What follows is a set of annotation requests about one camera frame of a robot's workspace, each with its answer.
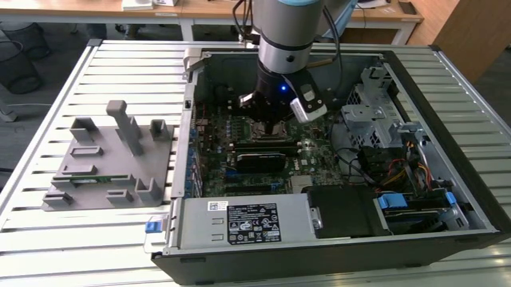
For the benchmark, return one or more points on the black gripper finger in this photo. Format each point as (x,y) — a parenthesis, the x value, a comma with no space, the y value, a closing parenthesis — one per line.
(275,128)

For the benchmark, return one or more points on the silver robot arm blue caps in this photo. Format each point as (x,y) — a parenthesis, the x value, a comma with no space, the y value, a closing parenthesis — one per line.
(283,30)

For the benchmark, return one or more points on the CPU socket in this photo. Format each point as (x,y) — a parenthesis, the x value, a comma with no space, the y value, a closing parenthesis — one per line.
(253,137)

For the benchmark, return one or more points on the black RAM slot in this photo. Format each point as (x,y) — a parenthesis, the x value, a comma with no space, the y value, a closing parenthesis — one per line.
(263,150)
(263,144)

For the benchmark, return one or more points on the green motherboard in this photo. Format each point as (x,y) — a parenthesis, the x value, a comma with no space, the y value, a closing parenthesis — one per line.
(319,140)

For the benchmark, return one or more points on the small black graphics card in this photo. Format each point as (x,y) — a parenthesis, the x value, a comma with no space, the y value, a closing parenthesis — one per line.
(262,163)

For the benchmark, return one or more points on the silver chipset heat sink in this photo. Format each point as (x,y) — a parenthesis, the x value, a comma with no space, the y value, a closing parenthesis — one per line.
(301,182)

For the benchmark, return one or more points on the black expansion slot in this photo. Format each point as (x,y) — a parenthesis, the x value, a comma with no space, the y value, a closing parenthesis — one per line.
(247,189)

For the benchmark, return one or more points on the silver drive cage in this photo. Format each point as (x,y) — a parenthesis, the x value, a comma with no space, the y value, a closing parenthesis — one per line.
(361,115)

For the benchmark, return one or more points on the black fan shroud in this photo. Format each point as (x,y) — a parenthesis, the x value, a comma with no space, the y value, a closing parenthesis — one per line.
(343,209)

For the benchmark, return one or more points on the silver power supply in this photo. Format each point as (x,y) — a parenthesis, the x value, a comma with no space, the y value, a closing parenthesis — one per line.
(191,221)

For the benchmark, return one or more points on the blue disk carrier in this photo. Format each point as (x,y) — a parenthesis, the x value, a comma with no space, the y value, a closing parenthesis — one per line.
(393,203)

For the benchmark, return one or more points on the grey parts rack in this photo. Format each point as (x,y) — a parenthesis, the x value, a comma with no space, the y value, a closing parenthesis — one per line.
(115,167)

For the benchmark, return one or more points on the blue case latch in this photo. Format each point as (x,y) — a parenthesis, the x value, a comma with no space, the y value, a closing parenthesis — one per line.
(154,227)

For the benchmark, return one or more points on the small dark phone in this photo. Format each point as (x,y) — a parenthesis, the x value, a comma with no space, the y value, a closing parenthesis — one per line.
(408,8)

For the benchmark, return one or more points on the green RAM stick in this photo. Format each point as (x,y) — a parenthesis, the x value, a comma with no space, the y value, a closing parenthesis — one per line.
(106,178)

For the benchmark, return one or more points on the white box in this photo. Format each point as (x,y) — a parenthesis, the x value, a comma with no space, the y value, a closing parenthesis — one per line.
(138,4)

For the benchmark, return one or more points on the black PC case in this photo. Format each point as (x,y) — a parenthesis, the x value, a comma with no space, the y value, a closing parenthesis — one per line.
(279,266)

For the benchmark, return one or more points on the small blue clip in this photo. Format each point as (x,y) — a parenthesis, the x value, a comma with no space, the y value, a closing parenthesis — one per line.
(450,199)

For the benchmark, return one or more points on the wooden cabinet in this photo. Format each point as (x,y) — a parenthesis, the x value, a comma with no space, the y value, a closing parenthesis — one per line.
(472,30)

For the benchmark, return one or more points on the wooden desk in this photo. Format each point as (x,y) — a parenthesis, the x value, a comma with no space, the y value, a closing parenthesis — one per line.
(81,12)

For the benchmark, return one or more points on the black mesh waste bin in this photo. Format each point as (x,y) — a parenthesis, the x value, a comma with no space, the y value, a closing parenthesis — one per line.
(21,71)

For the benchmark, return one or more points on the small silver wrist camera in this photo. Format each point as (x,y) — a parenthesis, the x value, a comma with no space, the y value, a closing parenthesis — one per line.
(246,99)

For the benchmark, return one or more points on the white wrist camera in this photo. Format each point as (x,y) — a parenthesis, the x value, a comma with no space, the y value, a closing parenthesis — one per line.
(309,103)

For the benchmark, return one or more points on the silver disk bay bracket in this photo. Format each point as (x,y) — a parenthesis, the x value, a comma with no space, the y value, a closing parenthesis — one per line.
(433,161)

